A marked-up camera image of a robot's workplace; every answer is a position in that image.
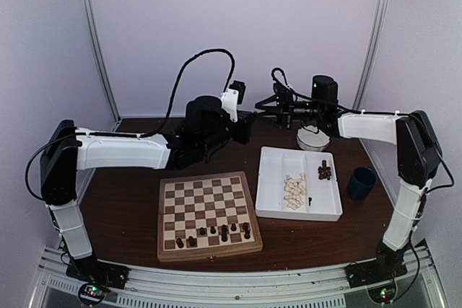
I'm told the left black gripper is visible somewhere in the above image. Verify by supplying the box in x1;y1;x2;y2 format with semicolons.
199;110;256;156

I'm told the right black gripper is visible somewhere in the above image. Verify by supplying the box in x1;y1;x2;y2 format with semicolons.
257;90;324;130

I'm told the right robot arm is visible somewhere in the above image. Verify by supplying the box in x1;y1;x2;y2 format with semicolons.
255;75;443;281

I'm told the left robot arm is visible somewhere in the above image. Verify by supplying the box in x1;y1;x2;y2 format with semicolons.
40;96;256;282

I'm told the pile of white chess pieces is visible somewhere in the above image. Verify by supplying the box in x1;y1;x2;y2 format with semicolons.
283;173;308;211

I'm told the pile of dark chess pieces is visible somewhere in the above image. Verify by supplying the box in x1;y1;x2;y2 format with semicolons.
318;160;332;180

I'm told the wooden chess board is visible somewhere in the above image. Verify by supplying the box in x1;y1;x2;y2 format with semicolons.
157;172;263;263

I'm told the white scalloped ceramic bowl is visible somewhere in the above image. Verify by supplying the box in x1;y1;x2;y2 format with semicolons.
297;125;330;151

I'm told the white divided plastic tray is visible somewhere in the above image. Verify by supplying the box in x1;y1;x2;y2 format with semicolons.
255;146;343;221

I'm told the dark blue cup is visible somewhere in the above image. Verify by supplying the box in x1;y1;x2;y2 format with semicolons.
347;167;377;201

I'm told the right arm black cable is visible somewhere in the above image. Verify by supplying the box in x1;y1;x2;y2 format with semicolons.
270;67;456;190

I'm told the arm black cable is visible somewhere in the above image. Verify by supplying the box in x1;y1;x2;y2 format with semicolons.
270;67;456;190
25;48;236;197

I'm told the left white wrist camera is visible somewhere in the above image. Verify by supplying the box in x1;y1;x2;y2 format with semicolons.
220;81;246;123

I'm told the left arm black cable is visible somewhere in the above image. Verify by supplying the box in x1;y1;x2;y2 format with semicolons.
25;48;236;197

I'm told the right aluminium frame post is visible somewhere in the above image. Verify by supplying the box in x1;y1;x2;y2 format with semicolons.
353;0;389;110

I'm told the aluminium frame post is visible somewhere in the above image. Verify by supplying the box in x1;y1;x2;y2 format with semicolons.
82;0;121;123
353;0;389;110

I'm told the left aluminium frame post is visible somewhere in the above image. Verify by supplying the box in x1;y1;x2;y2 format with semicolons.
82;0;121;123

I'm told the front aluminium rail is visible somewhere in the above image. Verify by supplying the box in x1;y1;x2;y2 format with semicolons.
25;246;448;307

